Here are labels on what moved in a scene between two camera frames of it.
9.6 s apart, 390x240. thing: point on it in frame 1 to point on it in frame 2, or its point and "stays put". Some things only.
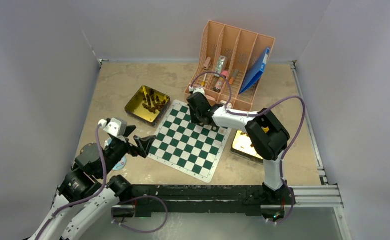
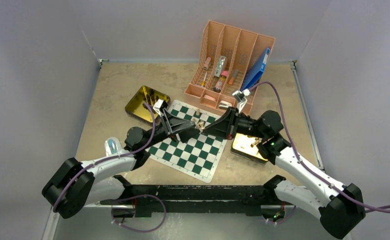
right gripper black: [194, 119] to [223, 128]
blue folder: [256, 73] stays put
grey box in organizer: [220, 65] stays put
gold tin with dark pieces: [148, 106] stays put
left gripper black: [143, 144] to [183, 127]
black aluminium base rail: [241, 200] stays put
